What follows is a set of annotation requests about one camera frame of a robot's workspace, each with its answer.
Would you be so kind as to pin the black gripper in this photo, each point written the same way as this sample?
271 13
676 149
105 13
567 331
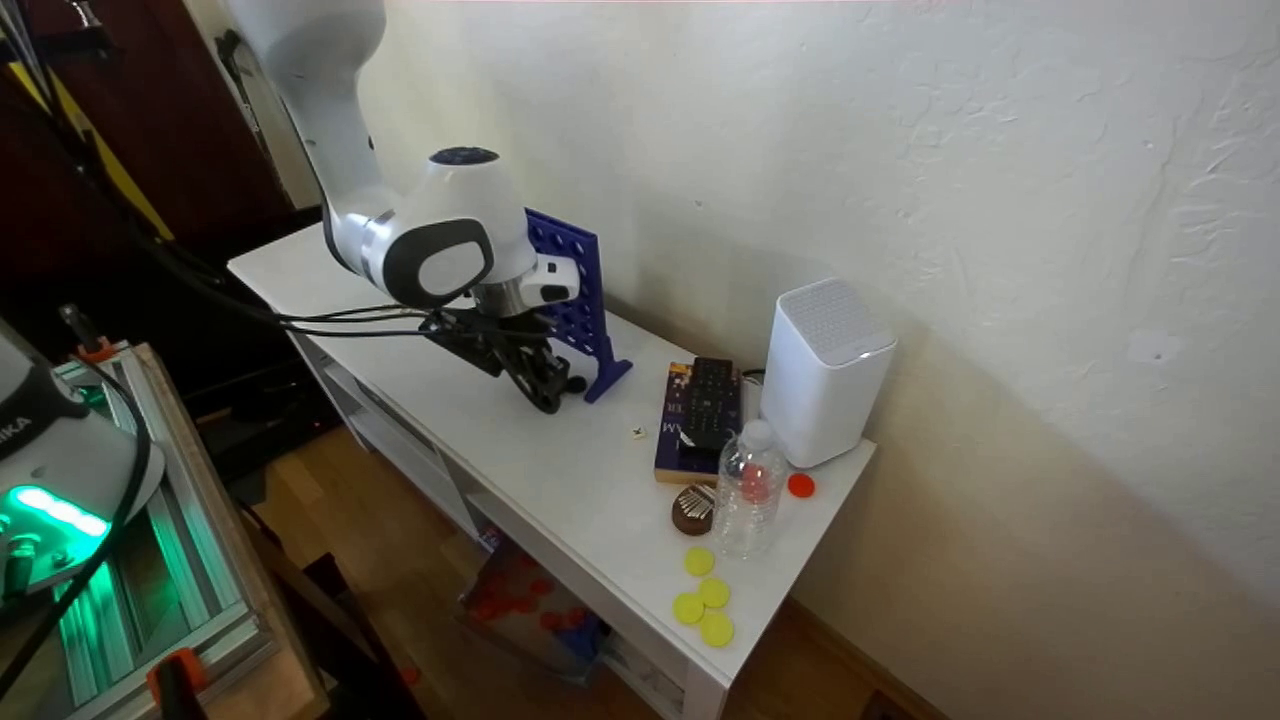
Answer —
502 341

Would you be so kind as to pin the grey robot base green light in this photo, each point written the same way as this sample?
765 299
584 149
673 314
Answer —
54 467

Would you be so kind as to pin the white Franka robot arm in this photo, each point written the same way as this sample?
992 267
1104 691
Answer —
323 82

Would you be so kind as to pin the brown round object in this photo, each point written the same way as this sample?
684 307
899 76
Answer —
692 511

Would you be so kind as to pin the black game disc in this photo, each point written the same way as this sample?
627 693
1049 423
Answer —
576 386

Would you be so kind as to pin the blue connect four grid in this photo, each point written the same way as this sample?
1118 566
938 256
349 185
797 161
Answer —
584 314

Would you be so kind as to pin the white shelf table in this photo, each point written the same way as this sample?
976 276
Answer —
535 453

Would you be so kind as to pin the dark rectangular box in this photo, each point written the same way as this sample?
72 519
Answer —
668 435

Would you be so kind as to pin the black remote control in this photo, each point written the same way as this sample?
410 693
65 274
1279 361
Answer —
711 400

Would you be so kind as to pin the clear plastic bottle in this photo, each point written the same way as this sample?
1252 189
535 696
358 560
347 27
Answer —
750 504

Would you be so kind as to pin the yellow game disc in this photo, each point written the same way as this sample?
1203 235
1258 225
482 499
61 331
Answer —
719 631
703 560
719 595
691 609

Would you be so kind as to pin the colourful red blue bag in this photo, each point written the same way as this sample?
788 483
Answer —
535 620

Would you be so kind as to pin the red bottle cap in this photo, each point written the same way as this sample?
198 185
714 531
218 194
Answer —
803 487

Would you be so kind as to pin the white plastic bin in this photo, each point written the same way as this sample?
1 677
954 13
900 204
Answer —
827 375

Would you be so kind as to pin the dark wooden cabinet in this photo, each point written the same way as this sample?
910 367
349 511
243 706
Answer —
172 146

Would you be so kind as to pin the yellow bar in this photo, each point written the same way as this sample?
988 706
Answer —
123 182

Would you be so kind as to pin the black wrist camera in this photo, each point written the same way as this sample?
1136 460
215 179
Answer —
448 331

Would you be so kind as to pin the aluminium frame stand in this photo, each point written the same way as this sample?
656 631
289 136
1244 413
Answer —
202 573

